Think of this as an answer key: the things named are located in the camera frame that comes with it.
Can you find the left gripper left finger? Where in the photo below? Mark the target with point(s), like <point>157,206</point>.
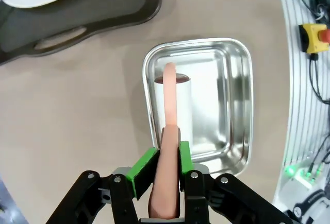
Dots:
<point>103,203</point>

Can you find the white control box green lights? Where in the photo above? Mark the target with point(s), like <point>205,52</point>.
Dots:
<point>301,193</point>

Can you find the stainless steel rectangular container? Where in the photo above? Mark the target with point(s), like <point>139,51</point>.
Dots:
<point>221,105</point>

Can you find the yellow emergency stop button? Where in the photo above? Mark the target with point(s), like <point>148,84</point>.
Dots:
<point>313,38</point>

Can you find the aluminium profile base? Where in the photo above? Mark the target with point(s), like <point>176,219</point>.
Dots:
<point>291,54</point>

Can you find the brown plastic tray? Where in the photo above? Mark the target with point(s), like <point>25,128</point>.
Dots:
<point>77,20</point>

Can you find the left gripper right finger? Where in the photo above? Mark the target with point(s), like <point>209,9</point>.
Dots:
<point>227,203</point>

